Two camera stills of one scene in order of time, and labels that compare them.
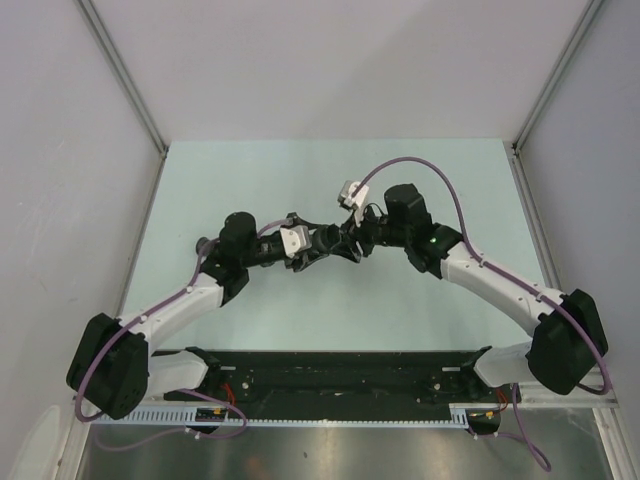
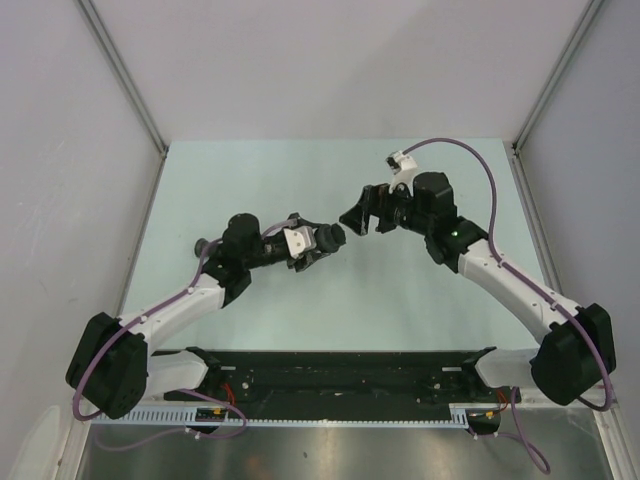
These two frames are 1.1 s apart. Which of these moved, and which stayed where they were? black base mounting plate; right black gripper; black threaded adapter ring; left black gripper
Moved: right black gripper
Stayed: black base mounting plate; black threaded adapter ring; left black gripper
